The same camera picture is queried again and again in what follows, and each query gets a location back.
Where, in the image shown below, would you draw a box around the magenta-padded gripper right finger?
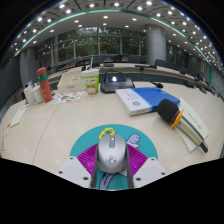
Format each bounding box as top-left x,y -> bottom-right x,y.
124,143 -> 168,190

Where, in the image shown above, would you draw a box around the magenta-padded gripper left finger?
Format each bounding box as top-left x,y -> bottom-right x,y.
55,143 -> 100,190

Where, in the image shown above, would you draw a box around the silver grey computer mouse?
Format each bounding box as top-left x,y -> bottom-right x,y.
96,134 -> 128,174

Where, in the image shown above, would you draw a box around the round teal cartoon mouse pad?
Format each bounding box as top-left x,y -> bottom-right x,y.
69,123 -> 159,191

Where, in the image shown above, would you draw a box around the black handheld microphone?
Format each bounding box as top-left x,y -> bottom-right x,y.
156,98 -> 210,154

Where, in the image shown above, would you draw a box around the blue and white book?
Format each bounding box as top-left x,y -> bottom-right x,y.
115,86 -> 181,117

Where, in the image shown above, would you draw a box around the colourful sticker sheet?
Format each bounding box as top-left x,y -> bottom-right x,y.
48,90 -> 84,106

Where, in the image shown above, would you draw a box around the dark desktop conference unit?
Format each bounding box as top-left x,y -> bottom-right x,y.
100,70 -> 164,94

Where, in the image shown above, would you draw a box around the paper cup with green print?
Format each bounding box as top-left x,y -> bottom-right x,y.
81,68 -> 101,96

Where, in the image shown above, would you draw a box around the white paper booklet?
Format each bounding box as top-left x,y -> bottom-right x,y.
9,104 -> 30,128

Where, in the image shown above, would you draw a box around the white cardboard box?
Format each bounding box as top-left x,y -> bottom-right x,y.
56,72 -> 86,94

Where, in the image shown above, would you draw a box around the white plastic cup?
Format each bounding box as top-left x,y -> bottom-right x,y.
31,85 -> 44,104
23,84 -> 36,105

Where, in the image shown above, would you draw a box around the orange-red drink bottle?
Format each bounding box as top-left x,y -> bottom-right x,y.
36,66 -> 54,103

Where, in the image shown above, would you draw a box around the row of dark office chairs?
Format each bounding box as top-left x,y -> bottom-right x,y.
66,53 -> 209,94

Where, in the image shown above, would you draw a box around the ceiling spot lights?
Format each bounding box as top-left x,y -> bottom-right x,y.
13,0 -> 222,68

